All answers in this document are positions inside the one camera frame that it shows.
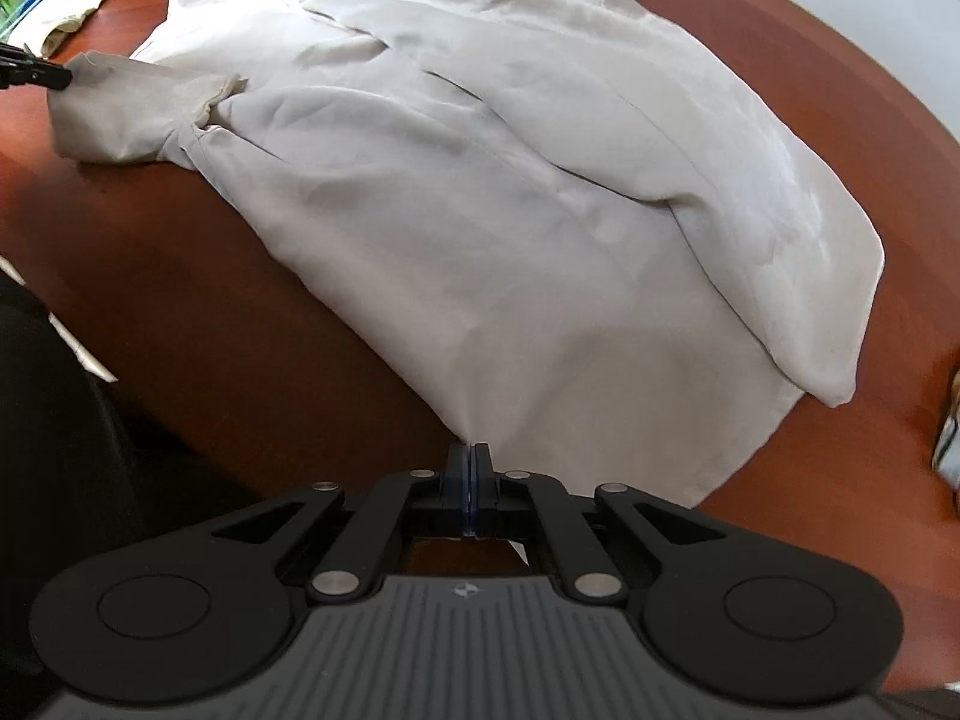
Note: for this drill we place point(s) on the beige short-sleeved shirt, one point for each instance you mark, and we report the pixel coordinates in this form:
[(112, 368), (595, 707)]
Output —
[(487, 202)]

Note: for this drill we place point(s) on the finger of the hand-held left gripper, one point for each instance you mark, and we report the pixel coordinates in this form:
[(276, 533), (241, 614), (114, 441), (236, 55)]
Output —
[(37, 73)]

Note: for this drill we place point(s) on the cream garment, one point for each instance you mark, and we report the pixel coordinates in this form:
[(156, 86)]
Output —
[(60, 15)]

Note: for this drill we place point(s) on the patterned grey and tan scarf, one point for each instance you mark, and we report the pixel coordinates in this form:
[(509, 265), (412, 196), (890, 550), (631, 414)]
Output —
[(951, 435)]

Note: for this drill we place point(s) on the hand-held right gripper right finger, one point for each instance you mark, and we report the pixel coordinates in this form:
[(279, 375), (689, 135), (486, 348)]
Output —
[(480, 499)]

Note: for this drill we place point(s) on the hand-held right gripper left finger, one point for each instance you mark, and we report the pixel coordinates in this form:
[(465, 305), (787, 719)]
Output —
[(459, 499)]

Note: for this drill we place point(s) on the green bag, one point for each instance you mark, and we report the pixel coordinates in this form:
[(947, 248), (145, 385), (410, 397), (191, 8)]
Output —
[(7, 11)]

